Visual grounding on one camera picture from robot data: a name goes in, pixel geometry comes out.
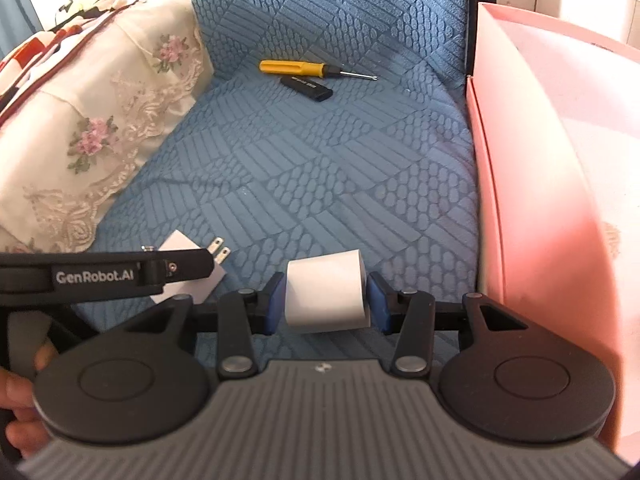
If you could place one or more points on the person's left hand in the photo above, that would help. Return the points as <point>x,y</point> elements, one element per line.
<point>20,392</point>

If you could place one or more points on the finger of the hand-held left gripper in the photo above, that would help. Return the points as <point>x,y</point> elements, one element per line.
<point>190,265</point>

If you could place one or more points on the blue textured chair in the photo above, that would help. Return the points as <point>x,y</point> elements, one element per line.
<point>310,160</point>

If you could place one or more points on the pink cardboard box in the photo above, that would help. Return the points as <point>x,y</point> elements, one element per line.
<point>550,160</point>

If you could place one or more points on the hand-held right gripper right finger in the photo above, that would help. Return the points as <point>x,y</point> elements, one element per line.
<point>378,305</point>

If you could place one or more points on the red black striped blanket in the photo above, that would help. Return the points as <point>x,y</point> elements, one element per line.
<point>75,10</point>

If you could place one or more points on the black flash drive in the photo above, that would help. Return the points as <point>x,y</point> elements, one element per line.
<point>306,87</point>

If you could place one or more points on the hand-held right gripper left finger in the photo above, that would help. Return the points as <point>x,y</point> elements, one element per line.
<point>275,305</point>

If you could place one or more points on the blue curtain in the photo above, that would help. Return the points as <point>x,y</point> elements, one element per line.
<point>20,5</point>

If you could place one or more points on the white charger plug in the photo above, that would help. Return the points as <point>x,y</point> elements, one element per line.
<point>200,287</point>

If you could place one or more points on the white paper roll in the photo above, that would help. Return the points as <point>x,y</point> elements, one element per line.
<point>325,290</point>

